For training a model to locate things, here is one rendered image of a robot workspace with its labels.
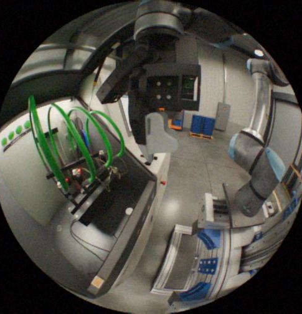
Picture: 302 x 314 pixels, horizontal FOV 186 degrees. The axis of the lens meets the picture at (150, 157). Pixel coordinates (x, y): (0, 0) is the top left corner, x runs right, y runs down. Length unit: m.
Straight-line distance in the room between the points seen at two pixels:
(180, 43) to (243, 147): 0.36
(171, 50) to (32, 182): 0.72
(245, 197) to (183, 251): 0.88
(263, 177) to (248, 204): 0.12
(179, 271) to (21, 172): 1.37
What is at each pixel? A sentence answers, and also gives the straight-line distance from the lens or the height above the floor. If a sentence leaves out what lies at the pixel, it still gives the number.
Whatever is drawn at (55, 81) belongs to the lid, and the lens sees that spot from 0.60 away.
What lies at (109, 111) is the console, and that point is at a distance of 0.56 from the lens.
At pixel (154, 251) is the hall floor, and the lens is 1.32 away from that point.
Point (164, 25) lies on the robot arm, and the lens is 0.16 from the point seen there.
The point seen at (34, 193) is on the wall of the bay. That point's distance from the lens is 0.70.
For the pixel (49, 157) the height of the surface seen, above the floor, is 1.27.
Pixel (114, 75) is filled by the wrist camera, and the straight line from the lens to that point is 0.16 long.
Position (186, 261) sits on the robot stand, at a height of 0.21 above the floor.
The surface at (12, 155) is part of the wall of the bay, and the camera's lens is 0.64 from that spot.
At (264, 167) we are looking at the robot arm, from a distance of 0.38.
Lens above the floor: 1.32
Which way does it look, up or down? 32 degrees down
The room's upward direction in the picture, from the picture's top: straight up
